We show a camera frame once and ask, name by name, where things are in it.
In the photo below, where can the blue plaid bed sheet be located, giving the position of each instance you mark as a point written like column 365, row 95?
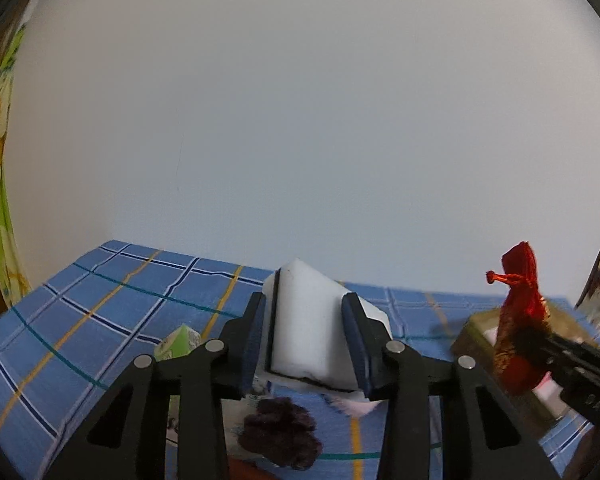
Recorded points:
column 80, row 310

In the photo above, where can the orange red object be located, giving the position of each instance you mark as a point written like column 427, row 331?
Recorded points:
column 250, row 471

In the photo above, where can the gold metal tin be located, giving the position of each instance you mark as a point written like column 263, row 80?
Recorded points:
column 475, row 335

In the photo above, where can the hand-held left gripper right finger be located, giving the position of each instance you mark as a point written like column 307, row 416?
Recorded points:
column 356, row 345

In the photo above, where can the white sponge block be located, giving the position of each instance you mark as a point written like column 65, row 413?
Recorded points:
column 305, row 320

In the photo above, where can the green printed packet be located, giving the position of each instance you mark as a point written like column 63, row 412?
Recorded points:
column 180, row 342

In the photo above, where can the dark purple fuzzy scrunchie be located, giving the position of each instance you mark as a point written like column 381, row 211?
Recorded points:
column 280, row 435

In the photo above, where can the pink fluffy cloth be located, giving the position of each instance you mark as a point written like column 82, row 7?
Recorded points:
column 355, row 407

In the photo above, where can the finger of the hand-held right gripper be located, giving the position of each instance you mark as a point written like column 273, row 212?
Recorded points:
column 565, row 347

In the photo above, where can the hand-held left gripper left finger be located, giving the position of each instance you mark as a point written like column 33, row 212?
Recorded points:
column 254, row 341

